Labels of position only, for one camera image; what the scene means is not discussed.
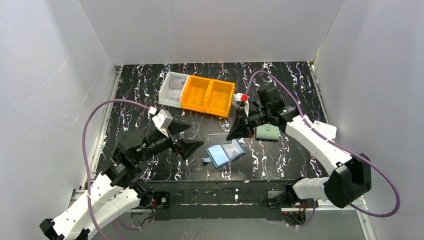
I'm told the left orange plastic bin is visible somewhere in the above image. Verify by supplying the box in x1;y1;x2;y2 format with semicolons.
181;75;212;113

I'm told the right orange plastic bin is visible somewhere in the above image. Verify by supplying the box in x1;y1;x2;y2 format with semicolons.
204;79;235;118

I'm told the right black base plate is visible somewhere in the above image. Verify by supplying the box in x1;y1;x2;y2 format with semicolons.
262;190;319;212

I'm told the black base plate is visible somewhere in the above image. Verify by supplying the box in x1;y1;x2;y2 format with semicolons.
262;190;319;212
147;191;171;210

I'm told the white rectangular device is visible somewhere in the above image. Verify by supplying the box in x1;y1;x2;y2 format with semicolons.
313;120;337;140

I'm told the credit card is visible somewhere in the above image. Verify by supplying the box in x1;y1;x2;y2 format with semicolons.
208;133;232;145
169;78;186;90
166;90;181;101

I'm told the blue card holder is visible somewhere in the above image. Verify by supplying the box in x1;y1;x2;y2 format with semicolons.
202;139;246;169

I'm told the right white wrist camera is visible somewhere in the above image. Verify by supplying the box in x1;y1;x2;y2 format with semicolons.
231;93;249;116

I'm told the aluminium rail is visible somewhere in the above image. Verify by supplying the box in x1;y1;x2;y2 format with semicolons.
88;65;123;176
67;187;369;213

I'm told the aluminium front rail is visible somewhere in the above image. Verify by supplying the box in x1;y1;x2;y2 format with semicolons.
67;187;369;213

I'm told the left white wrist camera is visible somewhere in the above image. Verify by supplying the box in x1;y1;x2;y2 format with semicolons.
148;106;173;138

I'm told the aluminium left rail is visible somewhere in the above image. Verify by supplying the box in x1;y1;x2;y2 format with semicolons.
88;65;123;176

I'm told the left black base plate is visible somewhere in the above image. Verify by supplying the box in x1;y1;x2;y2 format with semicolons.
147;191;171;210

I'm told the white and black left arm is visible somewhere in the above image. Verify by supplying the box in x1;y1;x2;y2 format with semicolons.
39;120;204;240

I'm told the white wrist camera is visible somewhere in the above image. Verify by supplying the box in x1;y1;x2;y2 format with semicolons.
148;106;173;138
231;93;249;116

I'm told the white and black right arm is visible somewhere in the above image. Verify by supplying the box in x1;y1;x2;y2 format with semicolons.
226;87;372;208

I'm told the white plastic bin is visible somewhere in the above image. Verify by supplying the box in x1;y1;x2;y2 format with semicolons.
158;71;190;109

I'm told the orange plastic bin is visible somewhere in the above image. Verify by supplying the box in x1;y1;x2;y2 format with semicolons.
204;79;235;118
181;75;212;113

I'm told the green card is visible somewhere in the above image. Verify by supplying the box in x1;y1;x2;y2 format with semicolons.
255;123;280;141

